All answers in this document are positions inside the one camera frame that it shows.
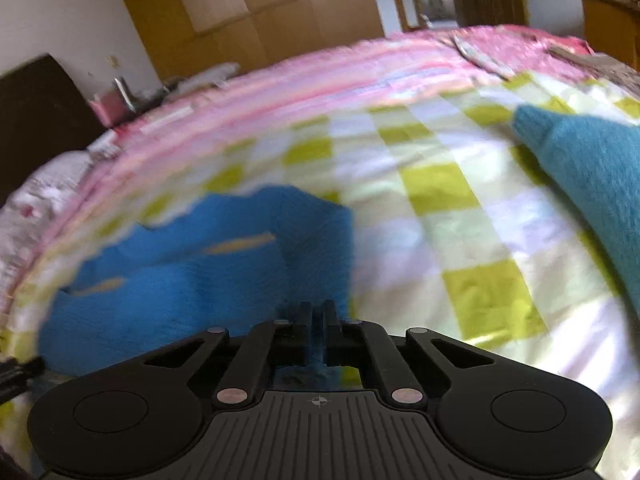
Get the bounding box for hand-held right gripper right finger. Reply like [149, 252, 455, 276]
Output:
[325, 300, 496, 406]

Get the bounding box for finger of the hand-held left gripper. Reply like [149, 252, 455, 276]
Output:
[0, 356, 45, 401]

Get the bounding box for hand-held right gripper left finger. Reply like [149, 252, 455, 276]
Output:
[142, 302, 314, 407]

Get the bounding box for blue knit sweater yellow stripes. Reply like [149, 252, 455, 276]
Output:
[39, 185, 354, 380]

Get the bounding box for green white checkered bed sheet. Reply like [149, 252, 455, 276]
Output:
[0, 72, 640, 461]

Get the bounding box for white pillow pink dots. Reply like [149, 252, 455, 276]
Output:
[0, 151, 96, 243]

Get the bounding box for white stick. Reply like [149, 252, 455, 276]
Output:
[139, 106, 195, 134]

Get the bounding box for dark wooden headboard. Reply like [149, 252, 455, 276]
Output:
[0, 52, 107, 203]

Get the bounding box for pink striped quilt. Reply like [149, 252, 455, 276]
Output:
[0, 30, 531, 311]

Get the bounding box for grey cloth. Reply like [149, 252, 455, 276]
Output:
[164, 62, 242, 95]

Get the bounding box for pink box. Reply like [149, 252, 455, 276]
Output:
[87, 91, 126, 127]

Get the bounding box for metal thermos cup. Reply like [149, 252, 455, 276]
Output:
[113, 77, 137, 112]

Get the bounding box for teal fuzzy folded sweater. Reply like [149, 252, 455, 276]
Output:
[510, 104, 640, 313]

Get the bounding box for wooden wardrobe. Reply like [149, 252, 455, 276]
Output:
[107, 0, 386, 82]

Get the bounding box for pink floral blanket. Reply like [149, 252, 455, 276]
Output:
[450, 24, 640, 93]

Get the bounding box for wooden desk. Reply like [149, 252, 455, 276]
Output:
[577, 0, 640, 70]

